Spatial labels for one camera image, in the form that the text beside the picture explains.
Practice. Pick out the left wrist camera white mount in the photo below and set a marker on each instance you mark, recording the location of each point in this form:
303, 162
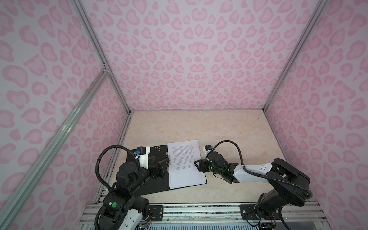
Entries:
142, 156

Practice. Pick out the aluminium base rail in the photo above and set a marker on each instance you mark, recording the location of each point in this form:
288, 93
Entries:
227, 216

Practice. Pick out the blue A4 clip folder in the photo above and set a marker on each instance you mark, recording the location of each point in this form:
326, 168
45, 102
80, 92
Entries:
157, 153

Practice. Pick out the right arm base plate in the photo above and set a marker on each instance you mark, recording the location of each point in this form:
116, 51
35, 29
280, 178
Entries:
249, 212

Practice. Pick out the aluminium frame right post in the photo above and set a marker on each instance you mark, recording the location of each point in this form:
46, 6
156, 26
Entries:
311, 24

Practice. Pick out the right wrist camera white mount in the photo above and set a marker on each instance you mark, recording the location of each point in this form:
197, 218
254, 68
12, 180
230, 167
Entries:
207, 149

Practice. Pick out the aluminium frame post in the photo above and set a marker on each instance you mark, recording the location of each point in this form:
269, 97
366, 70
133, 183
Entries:
311, 24
86, 23

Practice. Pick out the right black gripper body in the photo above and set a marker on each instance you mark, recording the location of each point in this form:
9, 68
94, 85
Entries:
214, 170

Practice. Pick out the aluminium frame diagonal bar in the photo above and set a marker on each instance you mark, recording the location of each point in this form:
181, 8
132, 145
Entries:
19, 197

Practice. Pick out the printed sheet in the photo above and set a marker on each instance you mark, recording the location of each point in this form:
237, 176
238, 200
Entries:
182, 169

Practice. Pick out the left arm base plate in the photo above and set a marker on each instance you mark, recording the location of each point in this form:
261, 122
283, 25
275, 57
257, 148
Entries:
156, 213

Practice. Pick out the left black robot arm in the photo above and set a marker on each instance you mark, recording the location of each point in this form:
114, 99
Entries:
122, 209

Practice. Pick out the aluminium frame left post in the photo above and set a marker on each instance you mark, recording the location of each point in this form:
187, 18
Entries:
86, 23

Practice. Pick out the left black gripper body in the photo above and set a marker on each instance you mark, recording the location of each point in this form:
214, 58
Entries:
143, 175

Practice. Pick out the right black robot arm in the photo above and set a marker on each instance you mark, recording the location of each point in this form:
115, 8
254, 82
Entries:
290, 185

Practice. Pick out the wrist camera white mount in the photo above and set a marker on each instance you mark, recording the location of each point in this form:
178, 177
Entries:
207, 149
142, 156

